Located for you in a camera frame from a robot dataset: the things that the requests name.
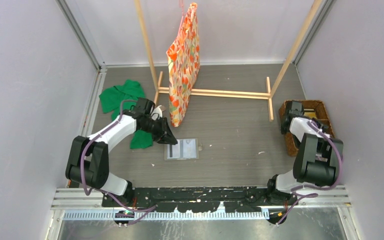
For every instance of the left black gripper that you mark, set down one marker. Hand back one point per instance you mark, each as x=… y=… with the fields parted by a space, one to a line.
x=164 y=135

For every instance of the grey card holder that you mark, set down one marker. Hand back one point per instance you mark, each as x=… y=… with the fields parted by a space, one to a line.
x=199 y=149

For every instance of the white credit card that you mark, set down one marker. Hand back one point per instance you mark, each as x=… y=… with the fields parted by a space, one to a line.
x=189 y=146

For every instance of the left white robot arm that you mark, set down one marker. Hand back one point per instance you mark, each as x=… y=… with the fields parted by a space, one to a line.
x=88 y=160

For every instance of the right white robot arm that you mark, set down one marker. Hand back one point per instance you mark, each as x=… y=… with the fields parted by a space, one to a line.
x=318 y=154

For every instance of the gold card in basket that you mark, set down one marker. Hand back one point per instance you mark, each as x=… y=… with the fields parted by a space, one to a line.
x=310 y=113

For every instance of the brown wicker basket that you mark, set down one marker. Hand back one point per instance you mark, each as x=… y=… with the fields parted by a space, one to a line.
x=300 y=125

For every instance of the wooden hanging rack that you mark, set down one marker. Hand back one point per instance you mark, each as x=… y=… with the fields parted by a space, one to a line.
x=271 y=89

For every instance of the green cloth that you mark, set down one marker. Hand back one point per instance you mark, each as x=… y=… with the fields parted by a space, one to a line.
x=117 y=98

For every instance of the orange patterned hanging cloth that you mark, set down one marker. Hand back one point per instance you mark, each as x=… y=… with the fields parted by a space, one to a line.
x=183 y=58

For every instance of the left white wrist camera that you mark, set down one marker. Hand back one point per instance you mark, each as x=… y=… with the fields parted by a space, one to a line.
x=157 y=112

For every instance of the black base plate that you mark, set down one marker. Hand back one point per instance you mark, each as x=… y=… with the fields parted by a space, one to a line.
x=234 y=199

